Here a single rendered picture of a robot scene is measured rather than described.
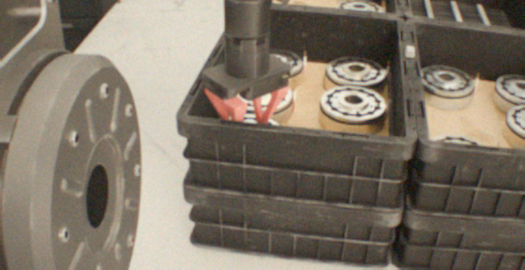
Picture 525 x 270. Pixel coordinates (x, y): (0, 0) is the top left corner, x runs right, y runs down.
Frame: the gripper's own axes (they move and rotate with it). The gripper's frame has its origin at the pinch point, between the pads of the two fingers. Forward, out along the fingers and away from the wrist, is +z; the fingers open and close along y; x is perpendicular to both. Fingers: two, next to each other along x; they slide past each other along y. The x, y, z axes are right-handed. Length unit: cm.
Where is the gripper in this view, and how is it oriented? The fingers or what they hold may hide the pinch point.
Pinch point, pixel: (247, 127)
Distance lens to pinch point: 80.4
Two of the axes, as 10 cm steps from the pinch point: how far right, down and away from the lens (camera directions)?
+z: 0.0, 8.4, 5.4
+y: -7.8, 3.4, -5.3
